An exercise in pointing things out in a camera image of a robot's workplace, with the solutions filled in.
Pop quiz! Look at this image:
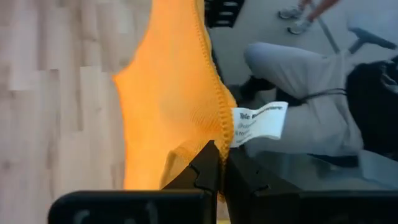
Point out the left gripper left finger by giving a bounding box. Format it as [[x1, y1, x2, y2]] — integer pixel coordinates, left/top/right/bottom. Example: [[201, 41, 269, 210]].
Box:
[[161, 139, 223, 224]]

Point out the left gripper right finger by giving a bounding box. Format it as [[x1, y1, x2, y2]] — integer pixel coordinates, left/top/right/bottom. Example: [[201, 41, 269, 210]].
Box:
[[223, 147, 302, 224]]

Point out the office chair base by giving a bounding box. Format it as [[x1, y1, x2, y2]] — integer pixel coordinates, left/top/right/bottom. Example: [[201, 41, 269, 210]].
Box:
[[348, 27, 398, 54]]

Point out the person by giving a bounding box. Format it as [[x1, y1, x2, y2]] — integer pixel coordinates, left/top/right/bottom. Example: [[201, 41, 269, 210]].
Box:
[[229, 42, 398, 158], [277, 0, 341, 35]]

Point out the orange microfiber towel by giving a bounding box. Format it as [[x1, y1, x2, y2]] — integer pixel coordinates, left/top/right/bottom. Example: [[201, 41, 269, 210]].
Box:
[[112, 0, 238, 203]]

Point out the white printed care label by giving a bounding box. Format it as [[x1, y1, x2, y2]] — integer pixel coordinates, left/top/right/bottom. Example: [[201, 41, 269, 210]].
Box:
[[230, 101, 289, 148]]

